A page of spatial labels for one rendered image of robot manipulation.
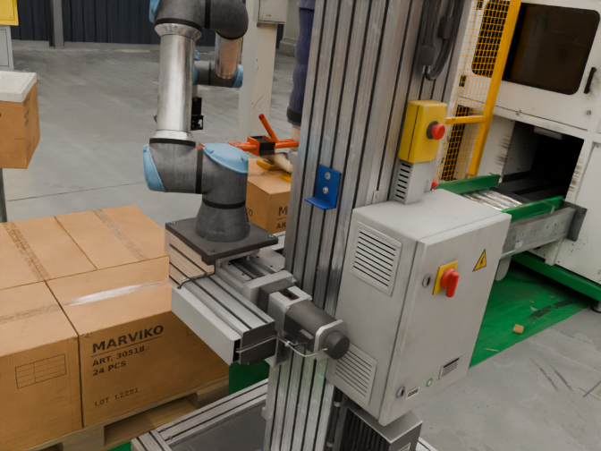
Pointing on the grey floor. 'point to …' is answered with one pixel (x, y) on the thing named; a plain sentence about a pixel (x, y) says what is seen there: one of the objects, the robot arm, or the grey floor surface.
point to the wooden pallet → (204, 394)
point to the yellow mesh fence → (489, 89)
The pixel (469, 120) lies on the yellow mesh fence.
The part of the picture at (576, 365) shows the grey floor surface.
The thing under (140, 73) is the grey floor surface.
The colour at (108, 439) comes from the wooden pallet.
